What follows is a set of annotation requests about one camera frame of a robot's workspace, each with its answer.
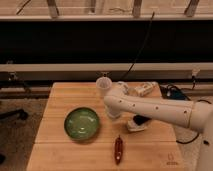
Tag green ceramic bowl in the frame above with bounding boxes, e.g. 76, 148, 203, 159
64, 107, 100, 141

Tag black office chair base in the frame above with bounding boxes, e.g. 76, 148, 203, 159
0, 109, 28, 120

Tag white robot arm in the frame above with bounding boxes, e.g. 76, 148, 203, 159
104, 82, 213, 171

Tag white rectangular carton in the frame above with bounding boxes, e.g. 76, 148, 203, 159
135, 82, 157, 97

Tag white small box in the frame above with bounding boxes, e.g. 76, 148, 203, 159
127, 120, 147, 132

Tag black cable loop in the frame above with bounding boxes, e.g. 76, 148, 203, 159
159, 83, 212, 145

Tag red brown chili pepper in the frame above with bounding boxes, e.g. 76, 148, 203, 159
114, 136, 123, 164

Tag thin black pole cable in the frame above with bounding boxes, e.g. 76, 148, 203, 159
119, 11, 156, 82

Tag white window sill rail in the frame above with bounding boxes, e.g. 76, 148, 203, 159
0, 63, 213, 72

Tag translucent plastic cup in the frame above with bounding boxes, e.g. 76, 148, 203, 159
96, 77, 112, 97

